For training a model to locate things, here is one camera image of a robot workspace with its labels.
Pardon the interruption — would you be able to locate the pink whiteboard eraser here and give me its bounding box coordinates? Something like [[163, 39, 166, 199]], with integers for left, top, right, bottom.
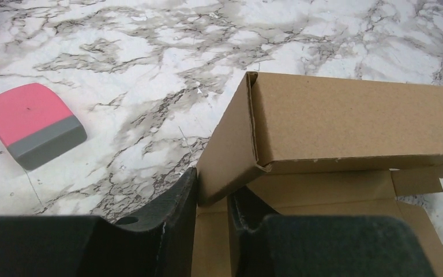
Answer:
[[0, 83, 87, 170]]

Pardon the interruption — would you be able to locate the brown cardboard box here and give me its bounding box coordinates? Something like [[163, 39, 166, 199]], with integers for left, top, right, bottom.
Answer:
[[192, 72, 443, 276]]

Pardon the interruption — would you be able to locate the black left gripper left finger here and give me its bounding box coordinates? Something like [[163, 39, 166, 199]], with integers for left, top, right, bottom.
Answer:
[[0, 167, 198, 276]]

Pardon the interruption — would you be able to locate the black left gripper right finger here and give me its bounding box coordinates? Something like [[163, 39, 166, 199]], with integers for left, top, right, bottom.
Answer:
[[227, 187, 435, 276]]

